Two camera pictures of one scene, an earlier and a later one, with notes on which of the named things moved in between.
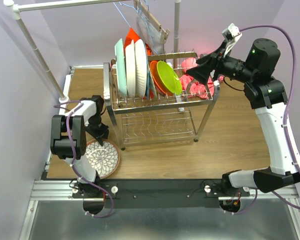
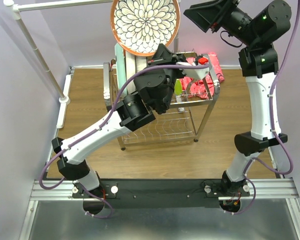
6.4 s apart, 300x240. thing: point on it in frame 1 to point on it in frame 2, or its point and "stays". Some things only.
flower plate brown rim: [105, 159] to [138, 27]
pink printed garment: [193, 88] stays
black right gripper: [202, 71] to [205, 15]
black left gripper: [103, 132] to [163, 56]
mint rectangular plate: [120, 68] stays
